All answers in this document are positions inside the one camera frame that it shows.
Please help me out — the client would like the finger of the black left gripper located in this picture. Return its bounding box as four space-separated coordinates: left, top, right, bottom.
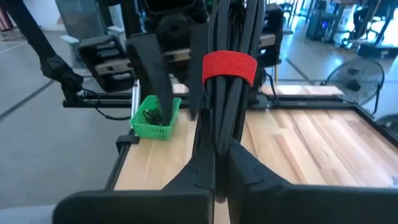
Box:
187 23 209 121
126 33 175 125

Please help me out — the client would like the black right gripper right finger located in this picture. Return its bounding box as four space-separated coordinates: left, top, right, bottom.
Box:
226 139 299 224

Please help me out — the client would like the green plastic basket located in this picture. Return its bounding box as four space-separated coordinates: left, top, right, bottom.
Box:
129 95 182 141

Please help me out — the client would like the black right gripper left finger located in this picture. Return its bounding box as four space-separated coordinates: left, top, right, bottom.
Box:
163 143 216 224

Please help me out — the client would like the black cable with red strap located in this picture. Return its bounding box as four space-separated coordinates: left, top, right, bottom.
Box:
192 0 267 203

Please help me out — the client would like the black floor fan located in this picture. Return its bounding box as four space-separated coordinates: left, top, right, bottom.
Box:
323 57 398 133

